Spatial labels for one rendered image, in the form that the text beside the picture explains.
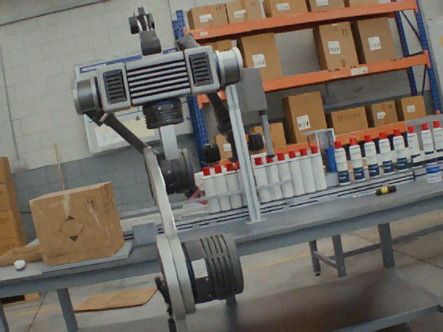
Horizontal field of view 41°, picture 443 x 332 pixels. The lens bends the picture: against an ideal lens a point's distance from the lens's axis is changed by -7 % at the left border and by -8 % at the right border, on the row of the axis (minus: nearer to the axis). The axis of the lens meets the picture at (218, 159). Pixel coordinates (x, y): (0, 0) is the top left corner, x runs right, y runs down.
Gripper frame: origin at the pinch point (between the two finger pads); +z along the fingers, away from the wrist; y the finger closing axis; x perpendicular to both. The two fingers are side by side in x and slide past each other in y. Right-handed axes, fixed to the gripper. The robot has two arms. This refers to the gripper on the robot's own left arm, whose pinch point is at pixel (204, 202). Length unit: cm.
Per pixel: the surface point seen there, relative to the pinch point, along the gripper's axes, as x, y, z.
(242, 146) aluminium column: -29.2, -15.4, -5.5
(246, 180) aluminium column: -19.7, -16.8, 5.1
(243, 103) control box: -42.7, -16.3, -17.1
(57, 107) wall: 67, 424, -147
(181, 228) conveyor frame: 14.9, -5.2, -0.7
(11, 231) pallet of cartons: 163, 271, -84
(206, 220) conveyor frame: 4.9, -5.1, 5.3
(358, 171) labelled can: -56, -3, 43
